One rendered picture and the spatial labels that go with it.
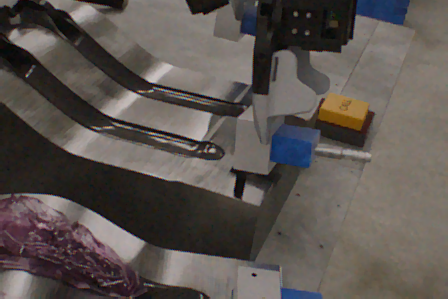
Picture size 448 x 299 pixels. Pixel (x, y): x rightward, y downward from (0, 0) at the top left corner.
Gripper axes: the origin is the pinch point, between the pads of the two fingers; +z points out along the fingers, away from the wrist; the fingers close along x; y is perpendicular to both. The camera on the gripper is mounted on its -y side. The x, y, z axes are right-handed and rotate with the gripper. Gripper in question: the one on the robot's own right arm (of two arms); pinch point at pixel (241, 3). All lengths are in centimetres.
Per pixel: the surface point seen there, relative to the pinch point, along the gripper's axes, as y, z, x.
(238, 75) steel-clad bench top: -1.3, 15.1, 10.5
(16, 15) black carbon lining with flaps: -20.8, 0.6, -21.4
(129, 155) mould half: -0.2, 6.6, -33.6
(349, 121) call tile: 17.8, 12.2, -0.6
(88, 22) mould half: -15.4, 2.4, -13.8
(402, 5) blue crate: 6, 84, 291
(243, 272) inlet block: 15.8, 6.9, -45.2
